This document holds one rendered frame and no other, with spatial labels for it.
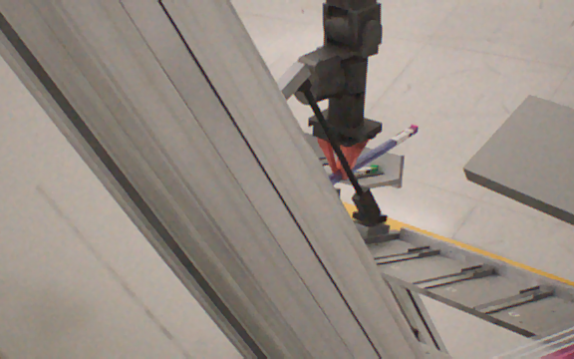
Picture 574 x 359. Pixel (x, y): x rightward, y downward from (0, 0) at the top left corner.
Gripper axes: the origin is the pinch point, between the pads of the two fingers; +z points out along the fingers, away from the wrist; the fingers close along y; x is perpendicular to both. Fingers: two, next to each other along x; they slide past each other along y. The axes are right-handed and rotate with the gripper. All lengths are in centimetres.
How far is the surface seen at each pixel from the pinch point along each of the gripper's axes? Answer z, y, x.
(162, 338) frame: -35, 41, -82
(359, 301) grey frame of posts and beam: -46, 54, -86
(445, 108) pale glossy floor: 43, -46, 139
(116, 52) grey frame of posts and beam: -54, 51, -93
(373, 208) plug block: -12.5, 21.4, -27.3
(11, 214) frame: -44, 39, -88
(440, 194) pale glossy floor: 57, -29, 106
